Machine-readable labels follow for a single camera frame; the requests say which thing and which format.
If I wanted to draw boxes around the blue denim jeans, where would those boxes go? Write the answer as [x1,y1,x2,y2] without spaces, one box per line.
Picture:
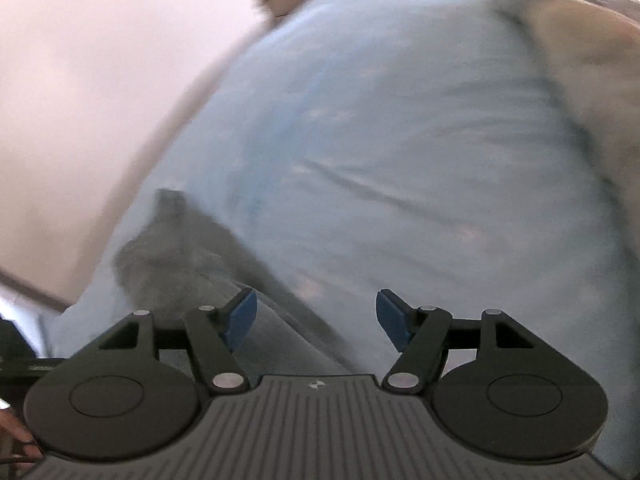
[113,188,360,382]

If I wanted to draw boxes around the light blue patterned bed sheet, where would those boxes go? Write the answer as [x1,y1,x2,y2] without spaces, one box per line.
[47,0,639,477]

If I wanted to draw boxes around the grey beige quilt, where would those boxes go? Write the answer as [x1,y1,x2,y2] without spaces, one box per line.
[492,0,639,238]

